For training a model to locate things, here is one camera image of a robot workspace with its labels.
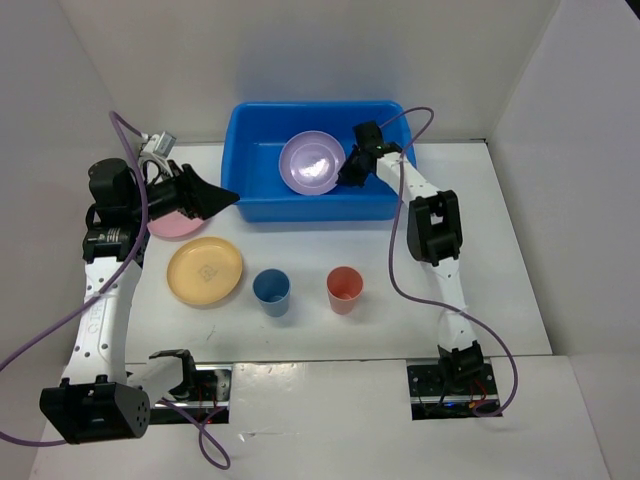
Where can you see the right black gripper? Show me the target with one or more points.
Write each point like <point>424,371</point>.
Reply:
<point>346,177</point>

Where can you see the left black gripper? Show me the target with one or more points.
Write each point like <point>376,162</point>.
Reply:
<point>198,198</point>

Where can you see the pink plastic plate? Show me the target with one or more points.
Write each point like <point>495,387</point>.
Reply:
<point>174,225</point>

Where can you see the purple plastic plate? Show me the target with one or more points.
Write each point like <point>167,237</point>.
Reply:
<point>310,161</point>

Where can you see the yellow plastic plate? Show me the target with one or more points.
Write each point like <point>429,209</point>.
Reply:
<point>204,271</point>

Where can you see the red plastic cup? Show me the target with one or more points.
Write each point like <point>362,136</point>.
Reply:
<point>344,286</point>

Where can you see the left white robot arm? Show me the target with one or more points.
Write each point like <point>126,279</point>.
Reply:
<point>97,399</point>

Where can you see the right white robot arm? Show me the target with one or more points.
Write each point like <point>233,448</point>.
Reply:
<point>434,239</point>

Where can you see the blue plastic bin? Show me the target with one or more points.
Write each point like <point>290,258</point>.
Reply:
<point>258,131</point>

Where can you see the blue plastic cup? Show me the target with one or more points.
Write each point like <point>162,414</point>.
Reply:
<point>272,289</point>

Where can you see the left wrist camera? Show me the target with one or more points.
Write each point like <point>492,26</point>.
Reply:
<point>158,146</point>

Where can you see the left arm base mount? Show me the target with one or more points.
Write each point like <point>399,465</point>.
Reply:
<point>212,391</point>

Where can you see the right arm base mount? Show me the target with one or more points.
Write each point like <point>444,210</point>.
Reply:
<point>428,402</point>

